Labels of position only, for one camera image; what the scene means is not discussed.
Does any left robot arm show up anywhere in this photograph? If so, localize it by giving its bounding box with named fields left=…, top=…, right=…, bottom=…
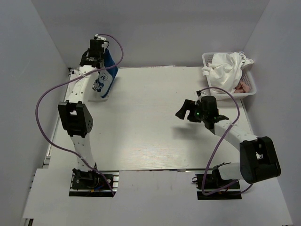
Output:
left=58, top=36, right=108, bottom=172

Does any blue t shirt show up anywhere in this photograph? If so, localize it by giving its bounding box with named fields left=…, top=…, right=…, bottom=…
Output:
left=92, top=49, right=119, bottom=97

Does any pink t shirt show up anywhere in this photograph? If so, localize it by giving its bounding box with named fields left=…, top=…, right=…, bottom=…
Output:
left=234, top=81, right=250, bottom=93

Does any white printed t shirt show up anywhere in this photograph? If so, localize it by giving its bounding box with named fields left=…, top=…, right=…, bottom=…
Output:
left=202, top=52, right=253, bottom=93

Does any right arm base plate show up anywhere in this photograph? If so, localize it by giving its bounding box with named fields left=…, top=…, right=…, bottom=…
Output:
left=191, top=170, right=242, bottom=201

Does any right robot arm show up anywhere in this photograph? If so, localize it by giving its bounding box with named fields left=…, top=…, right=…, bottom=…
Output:
left=175, top=96, right=281, bottom=188

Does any white plastic basket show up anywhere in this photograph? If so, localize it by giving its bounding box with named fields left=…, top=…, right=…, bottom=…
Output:
left=202, top=52, right=257, bottom=99

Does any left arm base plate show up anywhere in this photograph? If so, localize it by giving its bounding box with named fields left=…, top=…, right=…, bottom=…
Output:
left=69, top=169, right=119, bottom=198

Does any folded white t shirt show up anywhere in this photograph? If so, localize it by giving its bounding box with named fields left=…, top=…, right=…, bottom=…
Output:
left=88, top=95, right=109, bottom=102

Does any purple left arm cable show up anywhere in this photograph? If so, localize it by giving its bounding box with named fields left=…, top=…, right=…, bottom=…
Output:
left=35, top=34, right=125, bottom=196

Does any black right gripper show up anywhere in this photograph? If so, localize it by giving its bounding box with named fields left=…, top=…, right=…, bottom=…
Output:
left=176, top=99, right=208, bottom=122

